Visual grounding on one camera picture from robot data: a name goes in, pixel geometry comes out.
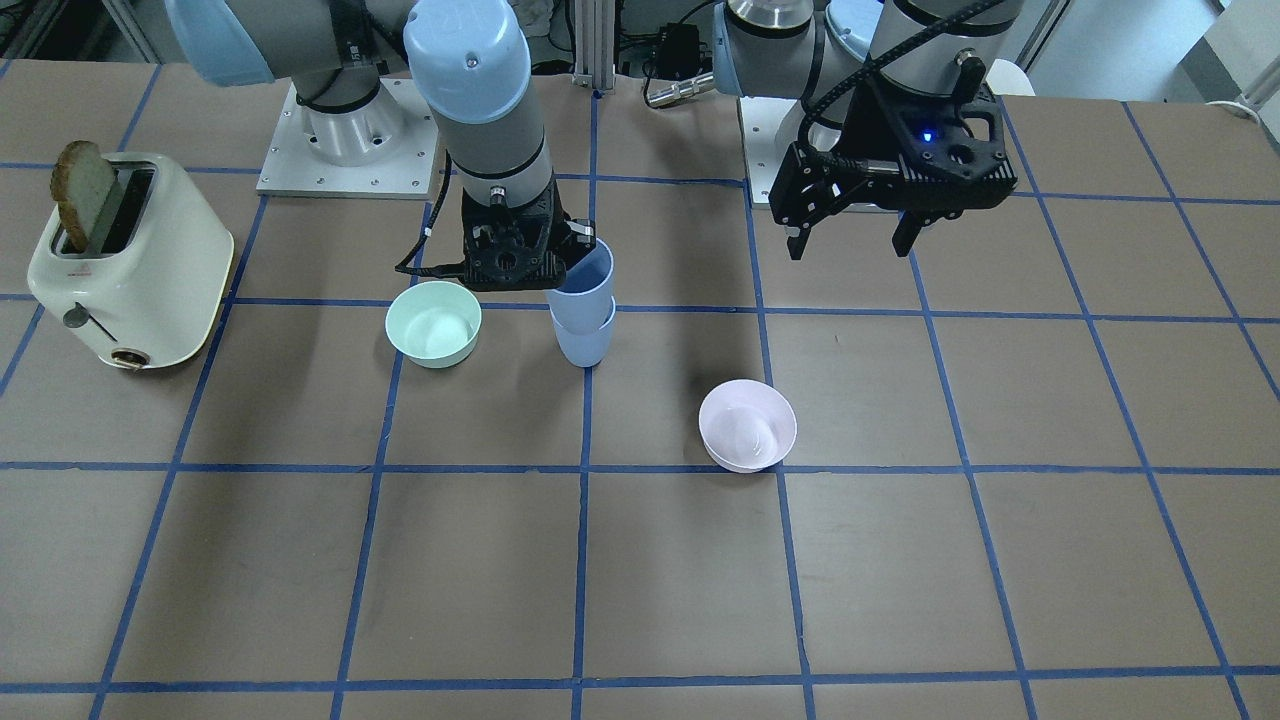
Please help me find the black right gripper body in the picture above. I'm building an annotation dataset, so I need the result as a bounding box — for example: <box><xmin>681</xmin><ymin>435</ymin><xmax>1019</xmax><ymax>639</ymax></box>
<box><xmin>461</xmin><ymin>184</ymin><xmax>570</xmax><ymax>292</ymax></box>

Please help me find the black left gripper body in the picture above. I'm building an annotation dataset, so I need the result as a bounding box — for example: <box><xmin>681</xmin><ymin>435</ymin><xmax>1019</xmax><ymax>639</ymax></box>
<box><xmin>769</xmin><ymin>79</ymin><xmax>1019</xmax><ymax>225</ymax></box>

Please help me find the blue cup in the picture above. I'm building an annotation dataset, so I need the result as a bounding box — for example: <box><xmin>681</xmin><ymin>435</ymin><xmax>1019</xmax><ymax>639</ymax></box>
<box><xmin>544</xmin><ymin>238</ymin><xmax>614</xmax><ymax>334</ymax></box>
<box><xmin>550</xmin><ymin>300</ymin><xmax>617</xmax><ymax>368</ymax></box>

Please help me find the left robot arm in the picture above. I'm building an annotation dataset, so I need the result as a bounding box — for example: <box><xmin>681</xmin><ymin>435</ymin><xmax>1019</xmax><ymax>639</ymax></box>
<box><xmin>713</xmin><ymin>1</ymin><xmax>1023</xmax><ymax>260</ymax></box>

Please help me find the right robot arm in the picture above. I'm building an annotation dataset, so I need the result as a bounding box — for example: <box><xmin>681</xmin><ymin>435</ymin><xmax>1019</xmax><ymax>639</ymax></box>
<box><xmin>165</xmin><ymin>1</ymin><xmax>596</xmax><ymax>292</ymax></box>

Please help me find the mint green bowl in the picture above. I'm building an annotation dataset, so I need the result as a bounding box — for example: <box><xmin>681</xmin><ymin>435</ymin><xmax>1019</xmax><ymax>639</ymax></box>
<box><xmin>384</xmin><ymin>281</ymin><xmax>483</xmax><ymax>369</ymax></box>

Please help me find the white chair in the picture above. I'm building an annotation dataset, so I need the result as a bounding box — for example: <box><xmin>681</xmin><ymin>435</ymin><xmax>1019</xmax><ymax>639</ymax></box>
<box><xmin>986</xmin><ymin>59</ymin><xmax>1036</xmax><ymax>97</ymax></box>

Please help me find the pink bowl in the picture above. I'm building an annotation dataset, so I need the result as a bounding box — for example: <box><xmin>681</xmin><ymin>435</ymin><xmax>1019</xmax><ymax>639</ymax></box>
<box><xmin>698</xmin><ymin>379</ymin><xmax>797</xmax><ymax>473</ymax></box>

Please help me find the cream white toaster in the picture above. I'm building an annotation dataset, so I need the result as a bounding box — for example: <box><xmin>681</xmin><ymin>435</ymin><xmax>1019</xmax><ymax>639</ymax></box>
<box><xmin>27</xmin><ymin>152</ymin><xmax>236</xmax><ymax>370</ymax></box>

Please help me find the toast slice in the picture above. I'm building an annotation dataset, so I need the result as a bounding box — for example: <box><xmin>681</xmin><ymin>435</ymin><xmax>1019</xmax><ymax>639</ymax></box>
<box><xmin>50</xmin><ymin>140</ymin><xmax>123</xmax><ymax>254</ymax></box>

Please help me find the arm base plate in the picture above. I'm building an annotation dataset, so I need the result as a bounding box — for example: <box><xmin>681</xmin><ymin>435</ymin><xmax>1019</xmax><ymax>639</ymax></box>
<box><xmin>256</xmin><ymin>79</ymin><xmax>438</xmax><ymax>201</ymax></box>
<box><xmin>739</xmin><ymin>97</ymin><xmax>804</xmax><ymax>209</ymax></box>

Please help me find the aluminium frame post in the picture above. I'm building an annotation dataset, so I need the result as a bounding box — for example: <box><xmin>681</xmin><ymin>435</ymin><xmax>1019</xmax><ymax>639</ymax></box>
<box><xmin>571</xmin><ymin>0</ymin><xmax>617</xmax><ymax>97</ymax></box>

